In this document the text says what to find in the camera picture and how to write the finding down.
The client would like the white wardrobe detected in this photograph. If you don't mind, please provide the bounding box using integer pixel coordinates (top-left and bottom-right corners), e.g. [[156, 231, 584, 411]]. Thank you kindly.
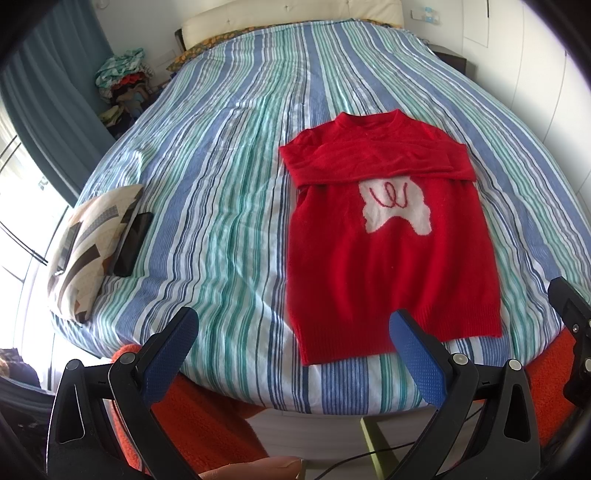
[[461, 0, 591, 153]]

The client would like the pile of clothes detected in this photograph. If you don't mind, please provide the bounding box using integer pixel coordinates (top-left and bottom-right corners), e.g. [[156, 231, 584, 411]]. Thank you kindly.
[[94, 48, 153, 139]]

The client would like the dark nightstand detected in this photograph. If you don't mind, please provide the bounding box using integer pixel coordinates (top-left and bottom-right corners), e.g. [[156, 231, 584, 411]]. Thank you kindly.
[[429, 44, 475, 79]]

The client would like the person's hand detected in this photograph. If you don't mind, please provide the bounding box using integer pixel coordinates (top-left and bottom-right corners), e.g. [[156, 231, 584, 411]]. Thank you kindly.
[[199, 456, 303, 480]]

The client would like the wall socket panel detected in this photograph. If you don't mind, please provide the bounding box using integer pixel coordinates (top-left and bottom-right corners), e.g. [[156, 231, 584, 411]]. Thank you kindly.
[[410, 7, 440, 25]]

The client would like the green bed leg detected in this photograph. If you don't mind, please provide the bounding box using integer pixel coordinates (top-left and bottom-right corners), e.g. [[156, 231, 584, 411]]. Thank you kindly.
[[360, 416, 400, 480]]

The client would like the black rectangular device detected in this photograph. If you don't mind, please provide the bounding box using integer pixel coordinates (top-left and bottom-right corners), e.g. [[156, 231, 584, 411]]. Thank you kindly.
[[112, 212, 154, 277]]

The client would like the teal curtain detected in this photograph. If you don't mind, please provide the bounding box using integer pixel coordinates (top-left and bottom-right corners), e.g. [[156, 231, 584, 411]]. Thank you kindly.
[[1, 1, 114, 206]]

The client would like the yellow patterned pillow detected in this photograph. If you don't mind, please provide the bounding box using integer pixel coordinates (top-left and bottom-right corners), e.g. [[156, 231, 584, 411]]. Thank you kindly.
[[166, 25, 279, 73]]

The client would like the cream padded headboard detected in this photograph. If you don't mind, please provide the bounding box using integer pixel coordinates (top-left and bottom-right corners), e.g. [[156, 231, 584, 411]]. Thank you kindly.
[[180, 0, 404, 48]]

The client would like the red sweater with white rabbit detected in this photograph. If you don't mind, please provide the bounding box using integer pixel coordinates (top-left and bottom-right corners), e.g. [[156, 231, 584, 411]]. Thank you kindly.
[[280, 110, 502, 366]]

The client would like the orange fluffy rug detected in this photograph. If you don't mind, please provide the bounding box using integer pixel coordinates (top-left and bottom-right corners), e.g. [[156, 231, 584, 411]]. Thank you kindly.
[[109, 327, 578, 476]]

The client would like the patterned beige brown pillow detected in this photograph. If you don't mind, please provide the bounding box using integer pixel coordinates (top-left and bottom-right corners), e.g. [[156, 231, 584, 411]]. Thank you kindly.
[[47, 184, 143, 324]]

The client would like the black cable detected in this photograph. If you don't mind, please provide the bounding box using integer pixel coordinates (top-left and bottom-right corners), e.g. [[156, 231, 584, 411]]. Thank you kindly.
[[313, 405, 482, 480]]

